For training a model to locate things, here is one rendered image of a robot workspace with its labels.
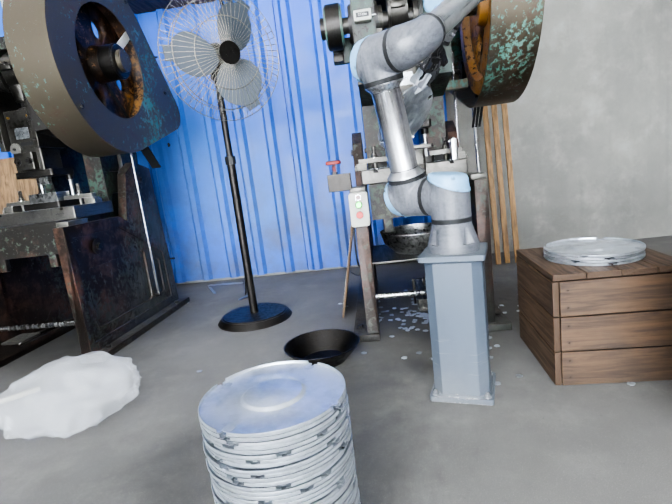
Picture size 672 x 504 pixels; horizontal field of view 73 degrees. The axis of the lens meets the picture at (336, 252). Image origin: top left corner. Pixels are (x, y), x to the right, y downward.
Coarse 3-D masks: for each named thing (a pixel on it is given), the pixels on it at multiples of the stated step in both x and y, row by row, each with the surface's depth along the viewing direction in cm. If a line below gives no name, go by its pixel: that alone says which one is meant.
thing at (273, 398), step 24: (216, 384) 97; (240, 384) 97; (264, 384) 94; (288, 384) 93; (312, 384) 93; (336, 384) 92; (216, 408) 88; (240, 408) 87; (264, 408) 85; (288, 408) 85; (312, 408) 84; (216, 432) 79; (240, 432) 78; (264, 432) 76
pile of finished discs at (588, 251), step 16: (560, 240) 162; (576, 240) 162; (592, 240) 158; (608, 240) 156; (624, 240) 153; (544, 256) 153; (560, 256) 143; (576, 256) 139; (592, 256) 136; (608, 256) 135; (624, 256) 135; (640, 256) 137
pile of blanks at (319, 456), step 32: (224, 448) 79; (256, 448) 77; (288, 448) 78; (320, 448) 81; (352, 448) 92; (224, 480) 83; (256, 480) 78; (288, 480) 78; (320, 480) 81; (352, 480) 89
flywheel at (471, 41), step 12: (480, 12) 188; (468, 24) 221; (480, 24) 193; (468, 36) 221; (480, 36) 207; (468, 48) 221; (480, 48) 210; (468, 60) 220; (480, 60) 208; (468, 72) 219; (480, 72) 210; (480, 84) 198
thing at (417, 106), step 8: (416, 88) 173; (408, 96) 173; (416, 96) 177; (424, 96) 180; (432, 96) 184; (408, 104) 177; (416, 104) 181; (424, 104) 184; (408, 112) 182; (416, 112) 186; (424, 112) 189; (408, 120) 186; (416, 120) 189; (424, 120) 193; (416, 128) 194
